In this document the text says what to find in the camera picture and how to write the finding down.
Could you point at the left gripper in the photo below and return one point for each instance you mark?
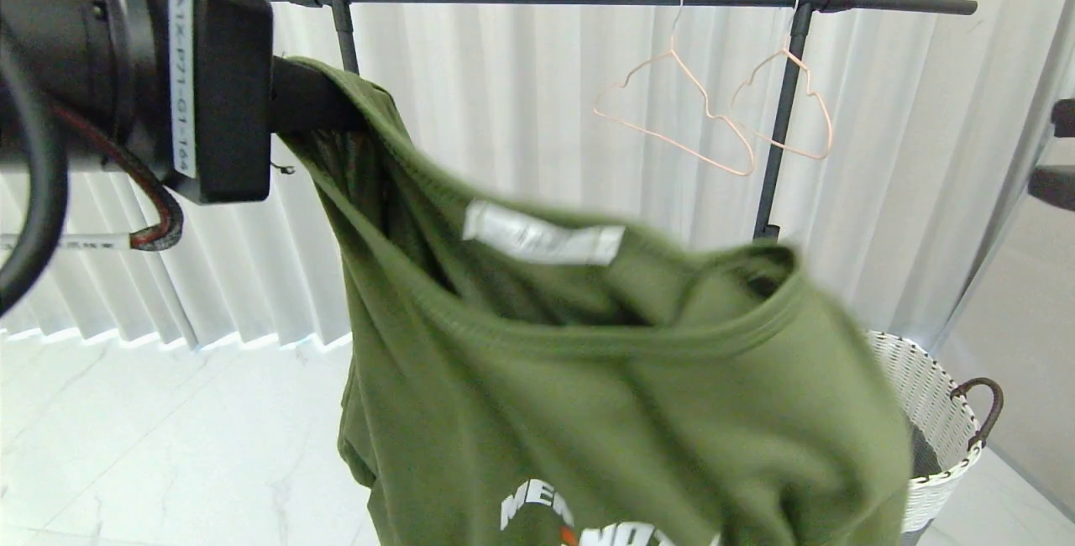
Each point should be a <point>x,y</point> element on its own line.
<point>218,92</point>

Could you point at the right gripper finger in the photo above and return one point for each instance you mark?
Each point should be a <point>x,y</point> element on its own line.
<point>1056,189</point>
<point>1067,118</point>

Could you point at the pink clothes hanger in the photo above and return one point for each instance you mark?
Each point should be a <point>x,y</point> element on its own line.
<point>787,46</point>
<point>672,44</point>

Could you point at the green printed shirt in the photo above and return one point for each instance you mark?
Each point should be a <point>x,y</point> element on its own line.
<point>588,395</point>

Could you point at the white laundry basket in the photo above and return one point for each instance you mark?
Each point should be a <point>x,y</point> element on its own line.
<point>932,412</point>

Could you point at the white curtain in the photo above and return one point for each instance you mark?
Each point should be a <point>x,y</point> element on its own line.
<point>504,109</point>

